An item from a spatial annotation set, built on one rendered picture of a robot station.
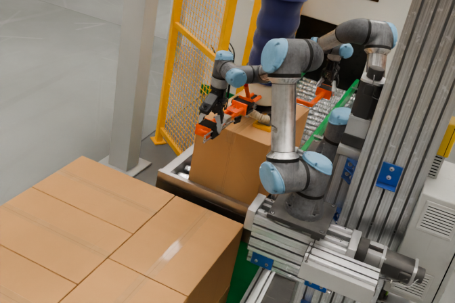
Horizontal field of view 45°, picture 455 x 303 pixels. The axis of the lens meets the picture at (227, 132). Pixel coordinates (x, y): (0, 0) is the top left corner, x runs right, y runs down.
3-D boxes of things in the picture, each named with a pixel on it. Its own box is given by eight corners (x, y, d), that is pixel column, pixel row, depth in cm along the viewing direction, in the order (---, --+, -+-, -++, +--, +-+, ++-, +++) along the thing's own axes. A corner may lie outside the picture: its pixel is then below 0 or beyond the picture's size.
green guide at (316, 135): (353, 87, 477) (356, 78, 473) (365, 91, 474) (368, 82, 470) (296, 161, 342) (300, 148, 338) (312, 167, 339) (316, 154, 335)
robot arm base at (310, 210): (326, 206, 213) (333, 185, 209) (317, 226, 201) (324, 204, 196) (290, 193, 217) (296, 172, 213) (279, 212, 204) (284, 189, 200)
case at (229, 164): (235, 144, 349) (248, 86, 331) (294, 167, 336) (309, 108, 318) (187, 183, 300) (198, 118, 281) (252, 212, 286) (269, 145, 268)
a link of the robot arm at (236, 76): (256, 71, 222) (244, 60, 230) (232, 71, 217) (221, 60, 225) (253, 88, 225) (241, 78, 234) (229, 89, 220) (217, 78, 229)
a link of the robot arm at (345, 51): (331, 57, 281) (326, 50, 291) (352, 60, 283) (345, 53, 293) (335, 42, 278) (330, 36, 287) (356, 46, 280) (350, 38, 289)
